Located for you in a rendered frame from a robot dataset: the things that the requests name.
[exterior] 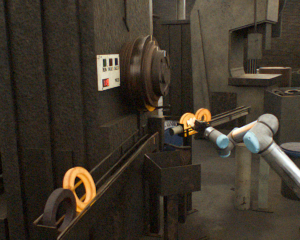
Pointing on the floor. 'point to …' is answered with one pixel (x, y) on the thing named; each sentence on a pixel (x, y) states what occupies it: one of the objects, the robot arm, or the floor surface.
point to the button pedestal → (263, 190)
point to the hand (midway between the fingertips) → (188, 122)
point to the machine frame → (63, 105)
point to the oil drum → (286, 72)
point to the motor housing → (184, 156)
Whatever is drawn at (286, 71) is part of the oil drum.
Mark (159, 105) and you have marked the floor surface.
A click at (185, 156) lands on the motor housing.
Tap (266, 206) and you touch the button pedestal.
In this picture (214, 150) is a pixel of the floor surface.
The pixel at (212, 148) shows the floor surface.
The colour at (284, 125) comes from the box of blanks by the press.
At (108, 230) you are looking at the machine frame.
